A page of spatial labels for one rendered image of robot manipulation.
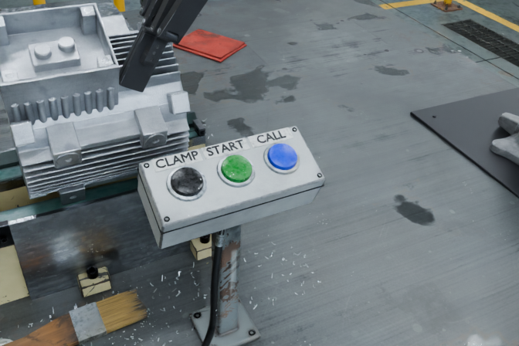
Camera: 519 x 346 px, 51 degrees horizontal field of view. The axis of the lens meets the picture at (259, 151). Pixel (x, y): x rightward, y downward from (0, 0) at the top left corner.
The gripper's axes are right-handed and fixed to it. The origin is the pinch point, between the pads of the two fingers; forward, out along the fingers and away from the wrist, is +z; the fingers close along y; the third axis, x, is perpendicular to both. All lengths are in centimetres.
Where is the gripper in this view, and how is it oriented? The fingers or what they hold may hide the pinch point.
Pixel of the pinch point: (142, 59)
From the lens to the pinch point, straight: 63.2
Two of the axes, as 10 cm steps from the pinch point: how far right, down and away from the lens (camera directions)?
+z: -4.9, 8.2, 3.1
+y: 4.5, 5.4, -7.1
